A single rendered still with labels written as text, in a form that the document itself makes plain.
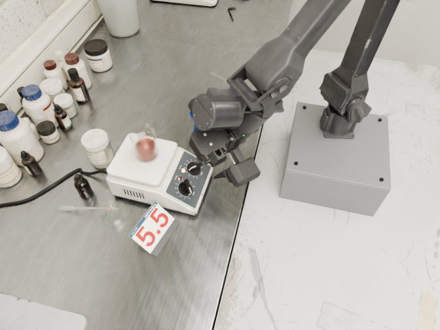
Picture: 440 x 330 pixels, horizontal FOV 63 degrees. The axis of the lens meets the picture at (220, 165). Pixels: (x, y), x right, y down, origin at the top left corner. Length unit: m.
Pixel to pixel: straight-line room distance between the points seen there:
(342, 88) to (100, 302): 0.59
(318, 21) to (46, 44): 0.82
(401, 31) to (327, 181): 1.51
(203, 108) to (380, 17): 0.31
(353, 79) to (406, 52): 1.55
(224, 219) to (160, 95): 0.44
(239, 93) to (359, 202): 0.38
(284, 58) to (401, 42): 1.69
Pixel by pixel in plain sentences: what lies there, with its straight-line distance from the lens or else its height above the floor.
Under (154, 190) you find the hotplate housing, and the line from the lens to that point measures 0.76.
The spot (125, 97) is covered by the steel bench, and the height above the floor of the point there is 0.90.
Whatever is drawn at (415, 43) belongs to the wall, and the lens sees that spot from 2.23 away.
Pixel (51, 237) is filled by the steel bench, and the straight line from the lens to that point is 0.84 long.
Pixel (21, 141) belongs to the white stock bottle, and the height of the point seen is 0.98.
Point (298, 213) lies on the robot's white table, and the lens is 0.81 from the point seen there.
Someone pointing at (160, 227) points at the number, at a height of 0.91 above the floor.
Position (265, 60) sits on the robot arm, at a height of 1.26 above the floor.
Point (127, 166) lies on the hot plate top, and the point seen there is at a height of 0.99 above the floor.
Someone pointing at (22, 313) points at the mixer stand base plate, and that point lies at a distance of 0.79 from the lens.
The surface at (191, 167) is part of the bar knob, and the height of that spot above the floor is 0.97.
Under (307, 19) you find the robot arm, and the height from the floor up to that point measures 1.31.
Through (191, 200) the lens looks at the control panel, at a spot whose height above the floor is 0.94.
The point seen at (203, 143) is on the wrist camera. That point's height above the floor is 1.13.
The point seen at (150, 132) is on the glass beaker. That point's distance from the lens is 0.76.
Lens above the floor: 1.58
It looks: 52 degrees down
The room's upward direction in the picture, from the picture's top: straight up
